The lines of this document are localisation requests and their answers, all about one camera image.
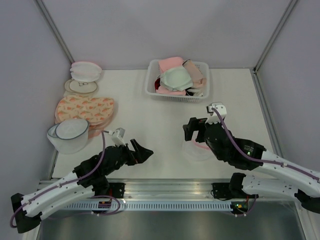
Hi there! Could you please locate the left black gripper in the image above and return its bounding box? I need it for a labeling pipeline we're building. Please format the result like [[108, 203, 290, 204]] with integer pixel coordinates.
[[104, 138, 154, 176]]

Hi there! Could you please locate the white mesh laundry bag pink zipper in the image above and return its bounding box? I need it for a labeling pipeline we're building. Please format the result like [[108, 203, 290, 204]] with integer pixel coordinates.
[[182, 140, 213, 162]]

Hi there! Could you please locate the mint green bra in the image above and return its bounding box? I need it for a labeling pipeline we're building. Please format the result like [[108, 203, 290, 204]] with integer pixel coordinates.
[[160, 66, 193, 92]]

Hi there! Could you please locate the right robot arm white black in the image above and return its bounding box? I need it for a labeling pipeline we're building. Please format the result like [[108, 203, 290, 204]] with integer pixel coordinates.
[[182, 117, 320, 214]]

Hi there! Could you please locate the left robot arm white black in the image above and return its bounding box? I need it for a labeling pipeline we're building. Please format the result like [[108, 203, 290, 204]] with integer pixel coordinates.
[[9, 139, 154, 234]]

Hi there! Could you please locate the white bra in basket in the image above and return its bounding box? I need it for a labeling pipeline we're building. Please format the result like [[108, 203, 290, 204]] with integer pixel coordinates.
[[185, 87, 205, 97]]

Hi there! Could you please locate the pink laundry bag under stack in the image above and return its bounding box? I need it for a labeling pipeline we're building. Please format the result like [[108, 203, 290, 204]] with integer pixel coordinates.
[[88, 124, 108, 139]]

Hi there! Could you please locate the beige bra in basket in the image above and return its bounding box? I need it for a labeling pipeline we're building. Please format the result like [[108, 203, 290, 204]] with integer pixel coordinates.
[[182, 59, 207, 88]]

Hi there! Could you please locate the carrot print laundry bag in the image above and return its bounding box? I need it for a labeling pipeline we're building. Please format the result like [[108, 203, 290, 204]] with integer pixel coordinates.
[[54, 95, 115, 126]]

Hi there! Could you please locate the grey-trimmed white mesh laundry bag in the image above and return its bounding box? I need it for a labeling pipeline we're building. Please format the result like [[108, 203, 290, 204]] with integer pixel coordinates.
[[47, 118, 90, 155]]

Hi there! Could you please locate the dark red black bra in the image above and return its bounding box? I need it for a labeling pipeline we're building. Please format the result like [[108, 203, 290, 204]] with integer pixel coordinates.
[[154, 76, 162, 94]]

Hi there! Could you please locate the pink bra in basket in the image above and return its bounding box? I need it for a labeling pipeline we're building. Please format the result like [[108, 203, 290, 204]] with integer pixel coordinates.
[[158, 56, 186, 96]]

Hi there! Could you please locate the white plastic perforated basket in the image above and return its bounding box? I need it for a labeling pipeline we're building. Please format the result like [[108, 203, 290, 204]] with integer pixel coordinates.
[[144, 57, 210, 103]]

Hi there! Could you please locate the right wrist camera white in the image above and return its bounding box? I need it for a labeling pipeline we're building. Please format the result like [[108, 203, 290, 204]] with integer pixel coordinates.
[[205, 102, 227, 125]]

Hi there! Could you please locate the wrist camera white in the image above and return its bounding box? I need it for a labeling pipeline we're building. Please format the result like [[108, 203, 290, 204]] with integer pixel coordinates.
[[111, 127, 126, 147], [205, 102, 227, 125]]

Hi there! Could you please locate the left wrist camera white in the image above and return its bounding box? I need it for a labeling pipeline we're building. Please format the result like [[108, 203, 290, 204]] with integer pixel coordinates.
[[111, 127, 126, 147]]

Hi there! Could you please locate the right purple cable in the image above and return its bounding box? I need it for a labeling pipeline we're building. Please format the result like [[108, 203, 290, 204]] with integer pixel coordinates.
[[212, 107, 320, 218]]

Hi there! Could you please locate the purple cable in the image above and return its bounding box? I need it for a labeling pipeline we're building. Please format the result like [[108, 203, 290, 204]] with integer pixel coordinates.
[[9, 129, 122, 229], [212, 107, 320, 218]]

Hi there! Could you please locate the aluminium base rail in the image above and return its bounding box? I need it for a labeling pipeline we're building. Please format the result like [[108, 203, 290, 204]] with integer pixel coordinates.
[[34, 178, 307, 201]]

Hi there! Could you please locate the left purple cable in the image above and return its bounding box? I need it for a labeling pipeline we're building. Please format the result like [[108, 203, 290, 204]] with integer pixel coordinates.
[[9, 129, 122, 229]]

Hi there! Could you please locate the white slotted cable duct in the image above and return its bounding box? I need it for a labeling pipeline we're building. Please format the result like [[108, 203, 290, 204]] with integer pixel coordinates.
[[64, 201, 232, 212]]

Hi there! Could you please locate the right aluminium frame post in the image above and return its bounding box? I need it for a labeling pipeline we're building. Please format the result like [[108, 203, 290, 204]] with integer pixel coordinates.
[[252, 0, 300, 74]]

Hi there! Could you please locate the aluminium frame post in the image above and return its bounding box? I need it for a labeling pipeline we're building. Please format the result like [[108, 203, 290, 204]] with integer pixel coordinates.
[[34, 0, 75, 64], [252, 0, 300, 74]]

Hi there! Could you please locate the left aluminium frame post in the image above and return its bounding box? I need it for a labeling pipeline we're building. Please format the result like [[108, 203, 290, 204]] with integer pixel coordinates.
[[34, 0, 75, 64]]

